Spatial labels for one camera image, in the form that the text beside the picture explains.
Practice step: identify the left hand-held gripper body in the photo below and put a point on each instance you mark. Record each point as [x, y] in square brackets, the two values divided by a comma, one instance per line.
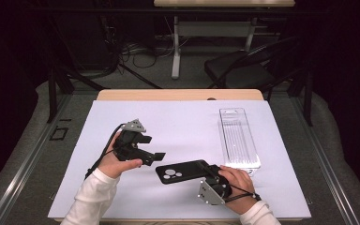
[128, 146]

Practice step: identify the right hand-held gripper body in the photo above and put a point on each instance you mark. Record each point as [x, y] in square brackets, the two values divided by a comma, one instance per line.
[211, 192]

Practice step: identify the black phone case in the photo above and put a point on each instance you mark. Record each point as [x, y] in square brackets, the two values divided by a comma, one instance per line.
[190, 170]

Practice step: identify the clear plastic box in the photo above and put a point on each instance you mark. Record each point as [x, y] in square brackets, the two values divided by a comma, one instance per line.
[239, 140]

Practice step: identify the person's left hand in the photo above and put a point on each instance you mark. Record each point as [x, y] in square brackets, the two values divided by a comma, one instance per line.
[115, 167]

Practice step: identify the person's right hand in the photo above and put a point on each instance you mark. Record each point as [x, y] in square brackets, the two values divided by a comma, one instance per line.
[240, 184]

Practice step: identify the white paper sheet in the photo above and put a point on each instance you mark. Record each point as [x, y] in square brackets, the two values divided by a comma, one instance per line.
[181, 131]

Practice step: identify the black tripod leg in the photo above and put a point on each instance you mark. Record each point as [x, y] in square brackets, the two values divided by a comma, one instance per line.
[140, 76]

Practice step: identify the black metal stand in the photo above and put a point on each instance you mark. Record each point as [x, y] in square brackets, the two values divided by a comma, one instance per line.
[52, 93]
[307, 93]

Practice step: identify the black folding chair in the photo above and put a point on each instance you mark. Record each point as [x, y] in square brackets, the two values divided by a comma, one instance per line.
[231, 67]

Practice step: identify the desk with white legs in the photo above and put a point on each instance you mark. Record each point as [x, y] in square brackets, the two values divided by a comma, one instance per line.
[212, 28]

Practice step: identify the metal floor rail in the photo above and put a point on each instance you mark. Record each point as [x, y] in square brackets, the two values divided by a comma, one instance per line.
[22, 168]
[325, 162]

